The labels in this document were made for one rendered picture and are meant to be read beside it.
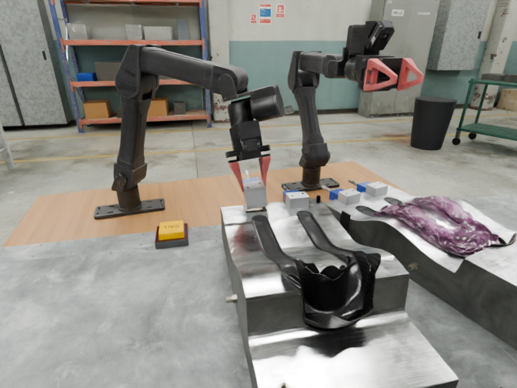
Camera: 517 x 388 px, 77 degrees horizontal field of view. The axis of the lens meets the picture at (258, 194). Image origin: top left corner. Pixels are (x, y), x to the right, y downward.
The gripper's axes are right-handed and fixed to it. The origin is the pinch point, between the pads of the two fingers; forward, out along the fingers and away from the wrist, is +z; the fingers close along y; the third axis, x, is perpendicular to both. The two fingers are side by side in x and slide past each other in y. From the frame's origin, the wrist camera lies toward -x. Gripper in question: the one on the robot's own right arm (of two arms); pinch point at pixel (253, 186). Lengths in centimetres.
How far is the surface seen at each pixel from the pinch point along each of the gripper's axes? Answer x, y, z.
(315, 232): -8.9, 10.7, 11.7
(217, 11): 446, 44, -237
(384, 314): -30.6, 13.5, 21.4
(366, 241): -4.1, 24.4, 17.8
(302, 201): -0.3, 11.3, 5.8
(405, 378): -40.0, 10.6, 25.1
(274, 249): -13.3, 0.4, 12.2
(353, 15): 485, 283, -224
